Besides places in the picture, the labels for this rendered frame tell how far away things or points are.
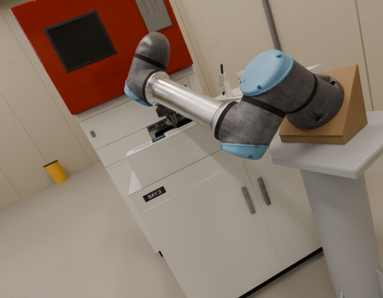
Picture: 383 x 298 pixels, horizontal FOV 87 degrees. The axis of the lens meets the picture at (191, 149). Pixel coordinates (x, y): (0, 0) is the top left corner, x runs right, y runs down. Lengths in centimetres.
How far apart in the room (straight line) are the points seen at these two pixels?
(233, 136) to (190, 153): 33
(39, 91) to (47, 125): 114
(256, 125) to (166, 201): 51
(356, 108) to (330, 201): 27
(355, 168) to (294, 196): 61
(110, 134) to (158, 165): 68
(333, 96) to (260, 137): 21
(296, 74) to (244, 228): 72
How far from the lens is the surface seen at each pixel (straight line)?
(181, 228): 92
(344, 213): 76
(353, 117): 65
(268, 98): 50
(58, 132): 858
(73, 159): 860
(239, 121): 51
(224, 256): 107
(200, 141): 81
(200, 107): 57
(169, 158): 79
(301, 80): 54
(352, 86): 65
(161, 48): 74
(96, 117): 142
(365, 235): 84
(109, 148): 143
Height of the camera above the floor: 109
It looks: 15 degrees down
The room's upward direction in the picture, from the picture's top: 24 degrees counter-clockwise
